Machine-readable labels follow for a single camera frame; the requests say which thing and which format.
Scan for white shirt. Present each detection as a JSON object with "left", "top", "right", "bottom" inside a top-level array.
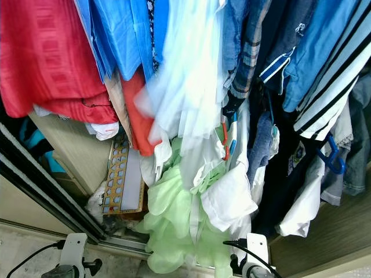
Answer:
[{"left": 200, "top": 110, "right": 259, "bottom": 232}]

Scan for white cotton garment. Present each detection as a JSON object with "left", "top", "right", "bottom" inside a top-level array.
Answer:
[{"left": 277, "top": 156, "right": 325, "bottom": 238}]

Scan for yellow bordered patterned board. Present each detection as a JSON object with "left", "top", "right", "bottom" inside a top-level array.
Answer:
[{"left": 101, "top": 138, "right": 146, "bottom": 216}]

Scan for dark navy garment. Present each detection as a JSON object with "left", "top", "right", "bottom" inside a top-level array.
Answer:
[{"left": 252, "top": 87, "right": 325, "bottom": 235}]

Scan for light green ruffled garment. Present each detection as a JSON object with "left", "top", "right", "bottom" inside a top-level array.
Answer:
[{"left": 133, "top": 139, "right": 235, "bottom": 277}]

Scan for red clothes hanger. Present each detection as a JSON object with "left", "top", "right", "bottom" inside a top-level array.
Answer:
[{"left": 220, "top": 122, "right": 232, "bottom": 162}]

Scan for light wood wardrobe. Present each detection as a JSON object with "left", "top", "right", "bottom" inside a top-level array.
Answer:
[{"left": 0, "top": 110, "right": 371, "bottom": 277}]

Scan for small blue jeans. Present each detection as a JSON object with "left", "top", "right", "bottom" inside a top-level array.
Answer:
[{"left": 248, "top": 113, "right": 279, "bottom": 180}]

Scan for blue clothes hanger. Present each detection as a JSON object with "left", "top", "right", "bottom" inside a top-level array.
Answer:
[{"left": 316, "top": 134, "right": 347, "bottom": 175}]

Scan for teal object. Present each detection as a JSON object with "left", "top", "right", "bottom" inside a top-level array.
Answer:
[{"left": 28, "top": 129, "right": 63, "bottom": 173}]

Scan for orange red garment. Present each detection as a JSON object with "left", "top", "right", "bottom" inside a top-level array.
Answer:
[{"left": 122, "top": 68, "right": 160, "bottom": 157}]

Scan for grey blue jeans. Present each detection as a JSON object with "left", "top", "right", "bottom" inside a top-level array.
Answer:
[{"left": 322, "top": 75, "right": 371, "bottom": 206}]

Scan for white sheer garment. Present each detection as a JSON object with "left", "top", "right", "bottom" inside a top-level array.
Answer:
[{"left": 136, "top": 0, "right": 235, "bottom": 186}]

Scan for black white striped garment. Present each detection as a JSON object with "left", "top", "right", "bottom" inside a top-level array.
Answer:
[{"left": 293, "top": 0, "right": 371, "bottom": 141}]

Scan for red hanging garment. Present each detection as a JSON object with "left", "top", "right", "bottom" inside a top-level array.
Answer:
[{"left": 0, "top": 0, "right": 119, "bottom": 124}]

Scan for plaid shirt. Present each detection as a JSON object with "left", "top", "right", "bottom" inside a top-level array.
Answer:
[{"left": 229, "top": 0, "right": 273, "bottom": 102}]

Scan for light blue denim shirt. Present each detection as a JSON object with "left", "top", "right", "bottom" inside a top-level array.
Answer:
[{"left": 283, "top": 0, "right": 361, "bottom": 114}]

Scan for bright blue shirt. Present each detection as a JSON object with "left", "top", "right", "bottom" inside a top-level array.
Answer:
[
  {"left": 148, "top": 0, "right": 172, "bottom": 64},
  {"left": 75, "top": 0, "right": 143, "bottom": 82}
]

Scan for faded denim jacket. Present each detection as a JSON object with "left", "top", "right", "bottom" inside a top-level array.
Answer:
[{"left": 220, "top": 0, "right": 250, "bottom": 76}]

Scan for dark denim shirt striped cuff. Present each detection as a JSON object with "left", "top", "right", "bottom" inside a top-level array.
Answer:
[{"left": 258, "top": 0, "right": 319, "bottom": 85}]

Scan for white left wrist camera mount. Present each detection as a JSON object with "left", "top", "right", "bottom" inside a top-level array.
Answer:
[{"left": 61, "top": 233, "right": 88, "bottom": 273}]

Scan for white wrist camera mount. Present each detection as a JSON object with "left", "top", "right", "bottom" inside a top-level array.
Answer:
[
  {"left": 61, "top": 233, "right": 88, "bottom": 273},
  {"left": 245, "top": 233, "right": 273, "bottom": 273}
]

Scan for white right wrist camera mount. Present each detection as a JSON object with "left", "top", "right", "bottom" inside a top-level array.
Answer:
[{"left": 245, "top": 233, "right": 273, "bottom": 273}]

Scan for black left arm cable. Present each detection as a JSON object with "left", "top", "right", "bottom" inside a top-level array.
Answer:
[{"left": 7, "top": 240, "right": 66, "bottom": 278}]

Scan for dark sliding door frame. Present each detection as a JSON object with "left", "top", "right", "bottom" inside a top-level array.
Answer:
[{"left": 0, "top": 125, "right": 105, "bottom": 241}]

